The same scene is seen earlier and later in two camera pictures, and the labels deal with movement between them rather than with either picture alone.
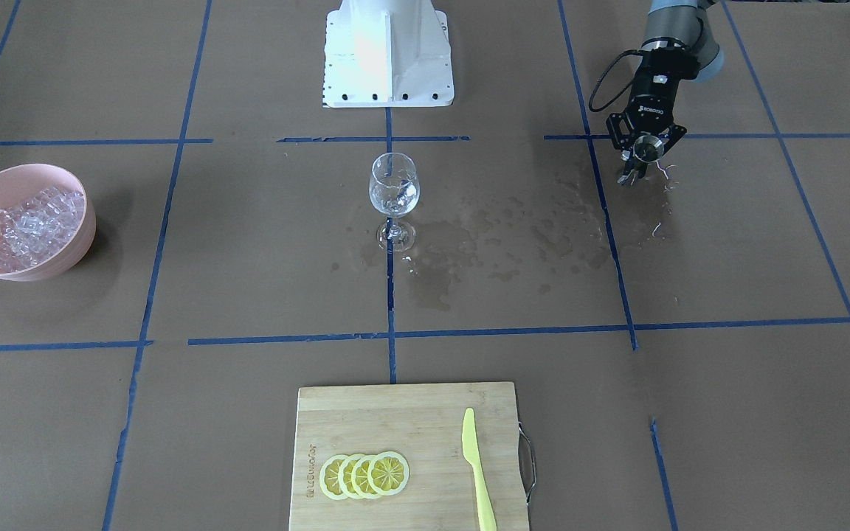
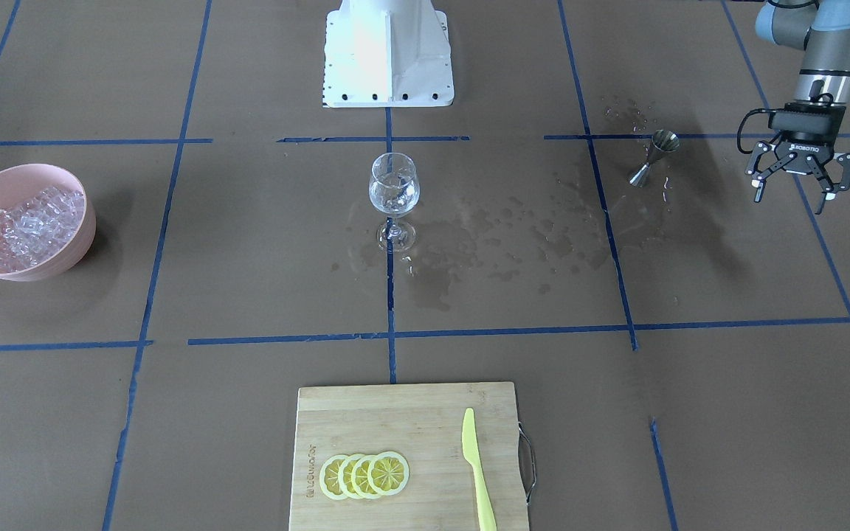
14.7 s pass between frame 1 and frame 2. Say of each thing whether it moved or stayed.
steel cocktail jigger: moved
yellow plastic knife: stayed
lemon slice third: stayed
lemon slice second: stayed
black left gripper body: moved
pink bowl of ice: stayed
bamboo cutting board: stayed
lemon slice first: stayed
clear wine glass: stayed
